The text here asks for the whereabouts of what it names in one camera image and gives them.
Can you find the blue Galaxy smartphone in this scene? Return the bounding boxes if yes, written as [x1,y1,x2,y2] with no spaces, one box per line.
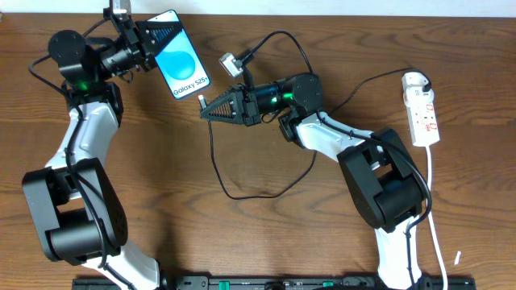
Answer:
[147,10,210,99]

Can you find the white power strip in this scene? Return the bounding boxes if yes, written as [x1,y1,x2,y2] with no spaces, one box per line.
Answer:
[403,87,440,147]

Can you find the black USB charging cable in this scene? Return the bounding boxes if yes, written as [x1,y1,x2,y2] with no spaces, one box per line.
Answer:
[197,67,432,201]

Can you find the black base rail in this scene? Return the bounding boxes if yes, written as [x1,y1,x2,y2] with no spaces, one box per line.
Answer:
[71,275,476,290]

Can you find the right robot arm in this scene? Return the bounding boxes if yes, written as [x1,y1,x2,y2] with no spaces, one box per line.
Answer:
[199,72,432,289]

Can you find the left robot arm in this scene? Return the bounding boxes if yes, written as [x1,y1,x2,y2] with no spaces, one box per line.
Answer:
[22,8,177,289]

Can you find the white USB charger plug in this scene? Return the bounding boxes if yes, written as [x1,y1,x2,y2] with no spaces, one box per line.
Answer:
[402,72,434,102]

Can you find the small white paper scrap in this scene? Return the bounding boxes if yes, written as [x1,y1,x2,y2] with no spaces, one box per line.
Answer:
[454,251,462,265]

